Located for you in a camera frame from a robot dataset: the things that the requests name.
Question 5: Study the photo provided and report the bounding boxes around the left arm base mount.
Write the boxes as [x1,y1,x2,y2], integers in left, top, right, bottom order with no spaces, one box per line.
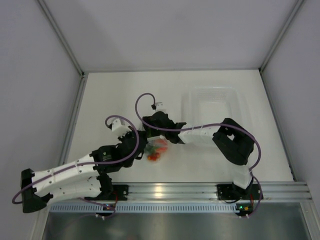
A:
[108,184,129,201]

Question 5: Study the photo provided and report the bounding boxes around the slotted cable duct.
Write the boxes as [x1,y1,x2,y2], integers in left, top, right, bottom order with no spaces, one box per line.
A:
[49,202,252,214]

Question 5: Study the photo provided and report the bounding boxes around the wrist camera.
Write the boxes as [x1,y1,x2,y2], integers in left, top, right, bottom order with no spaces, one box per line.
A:
[108,118,131,137]
[151,102,167,114]

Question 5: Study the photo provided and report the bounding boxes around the aluminium mounting rail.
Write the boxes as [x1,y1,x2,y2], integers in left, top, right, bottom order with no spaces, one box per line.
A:
[38,181,312,202]

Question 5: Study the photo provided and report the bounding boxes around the fake dark green vegetable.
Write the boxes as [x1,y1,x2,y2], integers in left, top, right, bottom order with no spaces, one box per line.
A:
[144,145,156,155]

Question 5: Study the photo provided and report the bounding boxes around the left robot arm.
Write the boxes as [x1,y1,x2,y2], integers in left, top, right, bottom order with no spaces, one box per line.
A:
[20,130,148,214]

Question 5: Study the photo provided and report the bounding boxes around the clear plastic basket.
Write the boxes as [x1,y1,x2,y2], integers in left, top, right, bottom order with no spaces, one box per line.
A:
[181,86,252,131]

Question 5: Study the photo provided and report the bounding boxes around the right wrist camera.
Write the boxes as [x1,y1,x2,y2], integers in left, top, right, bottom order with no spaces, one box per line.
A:
[151,102,167,114]

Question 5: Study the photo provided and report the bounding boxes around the fake red cherry tomatoes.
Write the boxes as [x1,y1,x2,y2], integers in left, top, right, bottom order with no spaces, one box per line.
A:
[147,152,161,162]

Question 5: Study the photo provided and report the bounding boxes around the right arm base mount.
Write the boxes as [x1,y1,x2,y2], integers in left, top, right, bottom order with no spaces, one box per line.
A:
[217,183,264,201]

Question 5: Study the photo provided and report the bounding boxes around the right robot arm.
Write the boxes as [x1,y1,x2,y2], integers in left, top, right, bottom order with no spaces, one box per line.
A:
[142,111,255,199]

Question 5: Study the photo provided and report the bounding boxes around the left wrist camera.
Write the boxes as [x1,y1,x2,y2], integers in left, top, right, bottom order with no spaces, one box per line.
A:
[108,118,131,137]

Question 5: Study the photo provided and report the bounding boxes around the clear zip top bag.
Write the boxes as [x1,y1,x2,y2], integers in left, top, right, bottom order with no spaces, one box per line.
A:
[141,126,169,163]

